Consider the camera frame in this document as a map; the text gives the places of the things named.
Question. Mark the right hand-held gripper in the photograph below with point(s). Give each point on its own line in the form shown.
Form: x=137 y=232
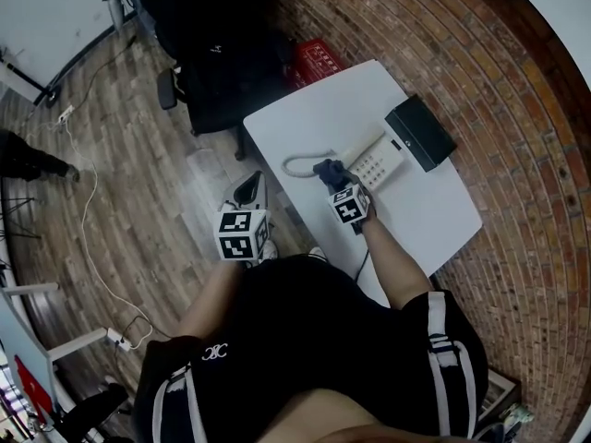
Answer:
x=349 y=206

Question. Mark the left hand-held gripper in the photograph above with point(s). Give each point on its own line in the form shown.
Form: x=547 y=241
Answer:
x=241 y=237

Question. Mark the dark grey cloth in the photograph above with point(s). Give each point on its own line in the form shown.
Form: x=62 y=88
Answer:
x=329 y=170

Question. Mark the white telephone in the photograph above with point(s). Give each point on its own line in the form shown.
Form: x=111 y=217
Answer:
x=376 y=164

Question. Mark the person's right forearm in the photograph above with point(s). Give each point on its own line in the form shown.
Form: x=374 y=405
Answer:
x=392 y=261

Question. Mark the person's left forearm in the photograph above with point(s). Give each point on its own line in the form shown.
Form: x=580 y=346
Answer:
x=210 y=302

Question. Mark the person's white right shoe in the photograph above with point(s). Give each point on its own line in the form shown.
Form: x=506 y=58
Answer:
x=317 y=253

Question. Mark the person's white shoe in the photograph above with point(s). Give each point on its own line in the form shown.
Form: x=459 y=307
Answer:
x=317 y=253
x=268 y=249

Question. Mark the person's white left shoe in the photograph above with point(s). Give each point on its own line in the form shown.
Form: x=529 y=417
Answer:
x=268 y=249

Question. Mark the black metal box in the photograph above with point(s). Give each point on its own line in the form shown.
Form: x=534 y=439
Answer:
x=418 y=132

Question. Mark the black office chair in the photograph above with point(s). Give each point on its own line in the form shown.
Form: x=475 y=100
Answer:
x=167 y=88

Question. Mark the person's black striped clothing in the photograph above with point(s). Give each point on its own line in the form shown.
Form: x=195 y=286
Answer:
x=305 y=330

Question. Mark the red plastic crate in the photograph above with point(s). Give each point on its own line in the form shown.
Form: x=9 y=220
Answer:
x=318 y=63

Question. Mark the black jacket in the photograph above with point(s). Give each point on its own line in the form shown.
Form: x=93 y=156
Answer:
x=217 y=49

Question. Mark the white power strip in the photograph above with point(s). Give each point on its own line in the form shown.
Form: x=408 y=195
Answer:
x=66 y=114
x=119 y=339

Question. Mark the grey stand leg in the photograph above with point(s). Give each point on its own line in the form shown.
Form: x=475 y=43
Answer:
x=115 y=5

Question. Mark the black tripod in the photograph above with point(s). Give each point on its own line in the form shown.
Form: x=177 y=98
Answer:
x=18 y=210

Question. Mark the framed picture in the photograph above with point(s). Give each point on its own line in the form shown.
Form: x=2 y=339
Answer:
x=498 y=392

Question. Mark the black floor stand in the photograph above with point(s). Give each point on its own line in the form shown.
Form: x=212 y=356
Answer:
x=32 y=83

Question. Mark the black bag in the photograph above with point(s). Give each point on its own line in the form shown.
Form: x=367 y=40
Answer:
x=94 y=409

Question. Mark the red flag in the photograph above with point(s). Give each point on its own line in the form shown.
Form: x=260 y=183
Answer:
x=33 y=388

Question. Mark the white metal table frame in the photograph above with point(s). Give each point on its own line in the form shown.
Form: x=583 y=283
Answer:
x=51 y=349

